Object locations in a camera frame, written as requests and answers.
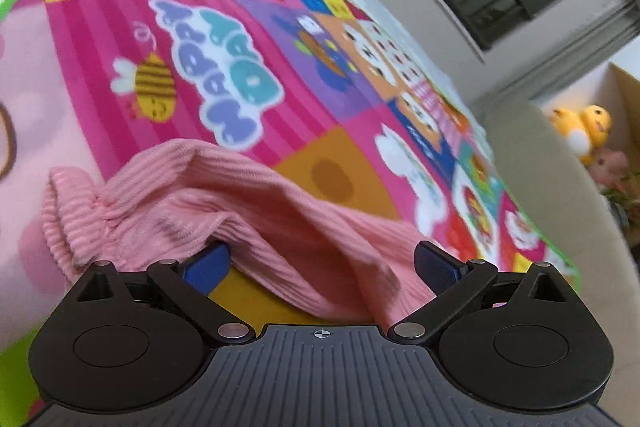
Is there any beige padded sofa backrest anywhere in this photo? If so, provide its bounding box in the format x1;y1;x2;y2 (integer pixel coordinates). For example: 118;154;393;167
483;101;639;426

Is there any colourful cartoon play mat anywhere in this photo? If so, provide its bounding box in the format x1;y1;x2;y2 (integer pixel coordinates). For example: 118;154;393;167
1;0;580;426

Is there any pink ribbed knit garment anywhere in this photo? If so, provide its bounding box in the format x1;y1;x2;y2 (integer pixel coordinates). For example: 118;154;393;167
41;139;434;327

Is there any potted red-leaf plant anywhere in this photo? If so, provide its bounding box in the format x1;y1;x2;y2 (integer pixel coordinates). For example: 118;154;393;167
603;170;639;248

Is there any pink plush toy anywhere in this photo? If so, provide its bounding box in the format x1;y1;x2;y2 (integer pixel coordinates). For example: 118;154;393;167
587;147;629;190

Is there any yellow plush toy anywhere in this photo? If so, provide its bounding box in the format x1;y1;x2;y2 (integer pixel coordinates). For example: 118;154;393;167
549;105;612;166

